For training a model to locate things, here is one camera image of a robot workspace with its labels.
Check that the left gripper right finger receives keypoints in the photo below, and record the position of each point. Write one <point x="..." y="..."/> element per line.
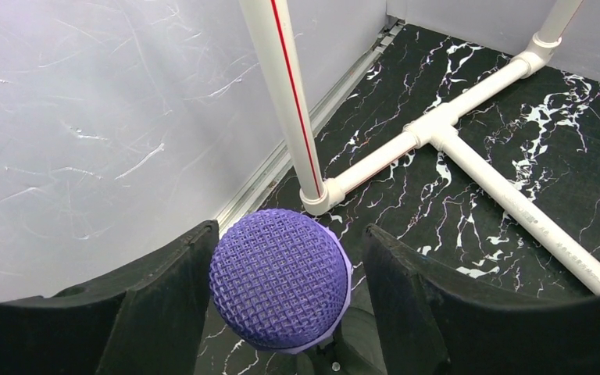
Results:
<point x="432" y="319"/>

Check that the white PVC pipe frame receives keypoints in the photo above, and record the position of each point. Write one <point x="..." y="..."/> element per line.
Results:
<point x="269" y="26"/>

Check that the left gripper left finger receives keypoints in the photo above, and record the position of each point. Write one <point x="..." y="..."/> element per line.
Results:
<point x="146" y="317"/>

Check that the purple microphone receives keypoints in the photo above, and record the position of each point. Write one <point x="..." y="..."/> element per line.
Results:
<point x="280" y="280"/>

